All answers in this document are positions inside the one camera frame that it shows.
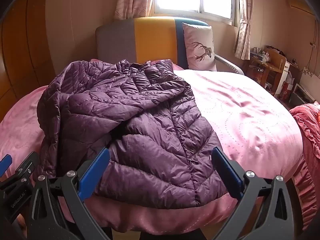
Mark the white cabinet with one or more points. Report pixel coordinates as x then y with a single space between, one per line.
285 72

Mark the grey yellow blue headboard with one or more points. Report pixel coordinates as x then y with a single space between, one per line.
152 42

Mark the coral ruffled blanket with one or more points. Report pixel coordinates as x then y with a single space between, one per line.
310 135

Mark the pink bed sheet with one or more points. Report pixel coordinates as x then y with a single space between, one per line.
250 110

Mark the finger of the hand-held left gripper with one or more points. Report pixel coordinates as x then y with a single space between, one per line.
25 167
5 165

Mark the wooden wardrobe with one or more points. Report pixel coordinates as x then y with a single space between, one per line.
22 45

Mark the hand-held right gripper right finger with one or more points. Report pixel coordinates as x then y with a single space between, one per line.
228 173

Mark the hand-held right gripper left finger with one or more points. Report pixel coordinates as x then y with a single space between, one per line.
96 166

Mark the red bag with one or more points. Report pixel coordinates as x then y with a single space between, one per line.
285 91

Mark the purple quilted puffer jacket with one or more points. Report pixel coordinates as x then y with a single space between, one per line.
140 120

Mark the cluttered wooden desk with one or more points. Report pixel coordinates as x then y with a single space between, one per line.
266 67

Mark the pink deer print pillow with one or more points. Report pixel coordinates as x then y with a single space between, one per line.
200 47

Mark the wall air conditioner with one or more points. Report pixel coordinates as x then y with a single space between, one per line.
301 7

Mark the grey curved rail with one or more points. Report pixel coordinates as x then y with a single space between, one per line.
231 63

